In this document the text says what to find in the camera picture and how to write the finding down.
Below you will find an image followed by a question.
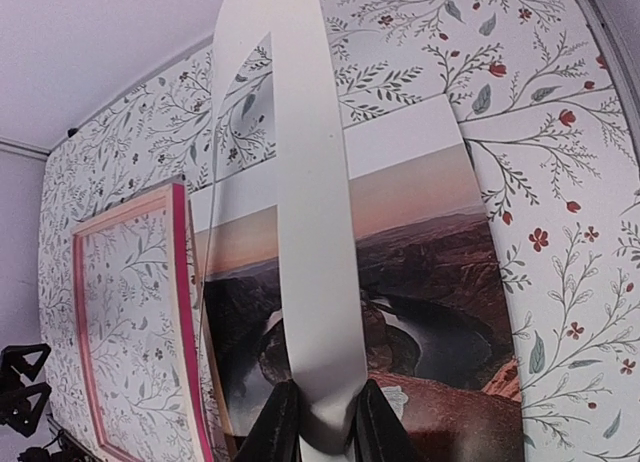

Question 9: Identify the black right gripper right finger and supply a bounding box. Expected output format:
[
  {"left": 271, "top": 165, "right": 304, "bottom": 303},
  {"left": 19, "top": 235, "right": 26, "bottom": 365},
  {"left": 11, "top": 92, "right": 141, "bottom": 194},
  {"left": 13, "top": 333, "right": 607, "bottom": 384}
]
[{"left": 353, "top": 379, "right": 422, "bottom": 462}]

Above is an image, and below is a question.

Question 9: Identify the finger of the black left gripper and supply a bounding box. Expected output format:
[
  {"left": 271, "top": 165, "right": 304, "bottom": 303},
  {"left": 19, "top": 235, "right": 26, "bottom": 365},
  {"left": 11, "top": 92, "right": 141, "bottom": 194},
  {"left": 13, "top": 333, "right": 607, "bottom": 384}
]
[
  {"left": 1, "top": 343, "right": 51, "bottom": 380},
  {"left": 1, "top": 383, "right": 51, "bottom": 436}
]

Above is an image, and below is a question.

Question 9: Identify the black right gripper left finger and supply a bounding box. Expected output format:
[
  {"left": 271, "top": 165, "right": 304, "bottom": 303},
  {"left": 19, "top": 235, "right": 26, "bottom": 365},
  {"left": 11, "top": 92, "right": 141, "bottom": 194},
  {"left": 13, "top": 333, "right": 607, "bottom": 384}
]
[{"left": 234, "top": 379, "right": 301, "bottom": 462}]

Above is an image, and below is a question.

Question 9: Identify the pink wooden picture frame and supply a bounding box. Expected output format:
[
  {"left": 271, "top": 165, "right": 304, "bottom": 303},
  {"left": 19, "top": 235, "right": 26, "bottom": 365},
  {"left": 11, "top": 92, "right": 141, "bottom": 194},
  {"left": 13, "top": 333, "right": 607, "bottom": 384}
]
[{"left": 72, "top": 182, "right": 213, "bottom": 461}]

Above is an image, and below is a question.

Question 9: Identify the canyon landscape photo print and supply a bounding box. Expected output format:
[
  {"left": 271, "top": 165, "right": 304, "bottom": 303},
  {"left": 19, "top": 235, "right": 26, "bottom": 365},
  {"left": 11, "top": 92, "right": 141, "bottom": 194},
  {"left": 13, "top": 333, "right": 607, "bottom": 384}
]
[{"left": 192, "top": 96, "right": 524, "bottom": 461}]

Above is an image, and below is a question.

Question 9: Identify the white mat board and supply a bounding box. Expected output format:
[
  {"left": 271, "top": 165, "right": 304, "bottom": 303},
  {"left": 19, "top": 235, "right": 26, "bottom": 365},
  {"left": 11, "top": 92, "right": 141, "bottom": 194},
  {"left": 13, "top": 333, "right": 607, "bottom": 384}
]
[{"left": 213, "top": 0, "right": 367, "bottom": 461}]

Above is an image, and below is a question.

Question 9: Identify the brown fibreboard backing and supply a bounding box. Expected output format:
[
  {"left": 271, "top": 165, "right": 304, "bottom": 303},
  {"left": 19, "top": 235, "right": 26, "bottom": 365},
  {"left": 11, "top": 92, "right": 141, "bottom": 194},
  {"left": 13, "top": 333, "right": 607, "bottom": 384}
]
[{"left": 187, "top": 202, "right": 238, "bottom": 461}]

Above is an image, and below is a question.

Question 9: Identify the right aluminium corner post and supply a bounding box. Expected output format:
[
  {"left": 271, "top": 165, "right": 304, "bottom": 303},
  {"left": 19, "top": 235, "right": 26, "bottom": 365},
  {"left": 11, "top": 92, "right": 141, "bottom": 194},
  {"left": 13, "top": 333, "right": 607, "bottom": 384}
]
[{"left": 576, "top": 0, "right": 639, "bottom": 96}]

